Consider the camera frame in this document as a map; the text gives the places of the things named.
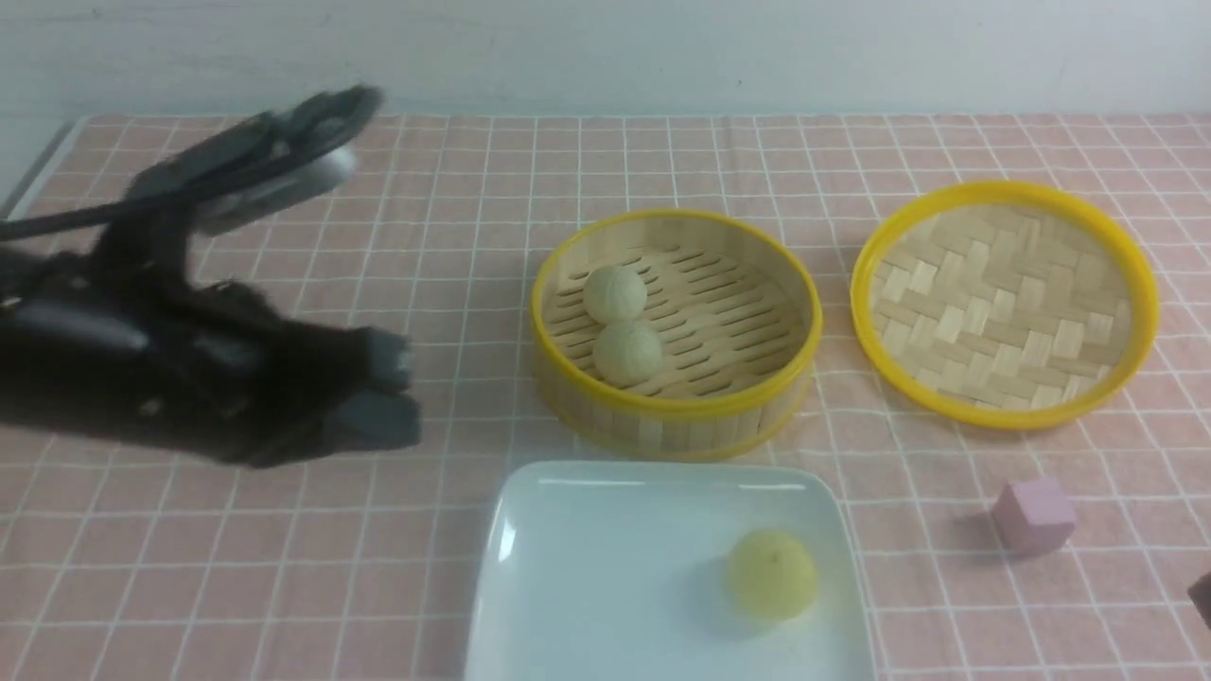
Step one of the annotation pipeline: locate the yellow-green steamed bun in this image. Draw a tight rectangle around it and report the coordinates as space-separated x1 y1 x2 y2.
727 530 820 623

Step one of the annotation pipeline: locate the white square plate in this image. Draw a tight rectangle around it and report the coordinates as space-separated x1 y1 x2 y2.
464 460 879 680

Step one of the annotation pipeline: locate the woven bamboo steamer lid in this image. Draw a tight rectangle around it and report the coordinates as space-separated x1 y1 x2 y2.
851 181 1163 430

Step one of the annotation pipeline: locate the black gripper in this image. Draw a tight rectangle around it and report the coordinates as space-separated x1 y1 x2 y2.
2 210 421 468

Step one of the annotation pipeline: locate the bamboo steamer basket yellow rim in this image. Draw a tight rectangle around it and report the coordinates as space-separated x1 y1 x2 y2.
529 210 823 462

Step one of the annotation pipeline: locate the pink cube block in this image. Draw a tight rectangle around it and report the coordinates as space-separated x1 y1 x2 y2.
991 476 1078 557

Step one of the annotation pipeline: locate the pink checkered tablecloth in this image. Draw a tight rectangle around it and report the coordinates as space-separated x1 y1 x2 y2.
2 113 1210 680

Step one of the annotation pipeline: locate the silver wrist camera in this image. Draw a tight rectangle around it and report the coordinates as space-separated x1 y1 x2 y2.
124 82 385 236

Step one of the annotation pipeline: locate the pale steamed bun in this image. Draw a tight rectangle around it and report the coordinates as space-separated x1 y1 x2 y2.
581 267 648 324
592 320 662 388

